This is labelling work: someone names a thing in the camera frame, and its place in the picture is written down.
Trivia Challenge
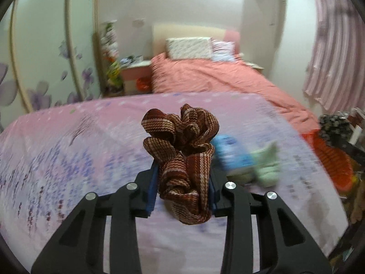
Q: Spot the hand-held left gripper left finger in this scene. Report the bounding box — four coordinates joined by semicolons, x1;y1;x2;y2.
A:
31;163;160;274

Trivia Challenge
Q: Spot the green sock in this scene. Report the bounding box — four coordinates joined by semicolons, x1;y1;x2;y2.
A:
249;141;281;188

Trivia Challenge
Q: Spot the orange plastic laundry basket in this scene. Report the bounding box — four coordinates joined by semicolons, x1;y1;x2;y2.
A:
302;130;355;192

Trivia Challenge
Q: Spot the orange duvet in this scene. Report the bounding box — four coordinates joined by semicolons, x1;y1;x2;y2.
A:
150;52;320;133

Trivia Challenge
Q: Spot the pink striped curtain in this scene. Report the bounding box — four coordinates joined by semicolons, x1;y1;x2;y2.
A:
303;0;365;115

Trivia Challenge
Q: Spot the small orange object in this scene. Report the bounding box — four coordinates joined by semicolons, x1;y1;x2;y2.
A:
136;77;151;92

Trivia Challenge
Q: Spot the pink striped pillow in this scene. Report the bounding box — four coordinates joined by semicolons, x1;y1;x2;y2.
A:
211;40;237;62

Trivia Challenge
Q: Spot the wardrobe with flower doors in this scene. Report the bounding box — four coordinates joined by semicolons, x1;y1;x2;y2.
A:
0;0;103;132

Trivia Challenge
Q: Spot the black dotted cloth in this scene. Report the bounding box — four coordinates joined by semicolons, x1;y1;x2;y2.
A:
318;113;352;146

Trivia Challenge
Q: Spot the pink and white nightstand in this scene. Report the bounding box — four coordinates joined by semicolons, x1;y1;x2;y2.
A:
120;60;153;95

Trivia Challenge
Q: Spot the cream and pink headboard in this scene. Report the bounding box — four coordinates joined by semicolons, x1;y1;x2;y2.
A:
152;24;240;58

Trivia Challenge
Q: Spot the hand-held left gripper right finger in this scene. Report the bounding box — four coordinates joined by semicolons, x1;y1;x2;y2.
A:
209;167;333;274

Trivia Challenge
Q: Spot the plush toy column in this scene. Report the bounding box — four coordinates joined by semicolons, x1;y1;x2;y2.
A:
100;21;123;92

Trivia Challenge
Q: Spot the small cream nightstand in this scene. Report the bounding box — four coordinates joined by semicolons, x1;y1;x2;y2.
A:
245;61;264;73

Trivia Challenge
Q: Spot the white floral pillow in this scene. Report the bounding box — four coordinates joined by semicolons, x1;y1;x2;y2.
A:
166;37;213;60

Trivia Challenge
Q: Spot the brown striped scarf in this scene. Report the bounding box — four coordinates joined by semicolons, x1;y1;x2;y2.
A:
141;103;221;225

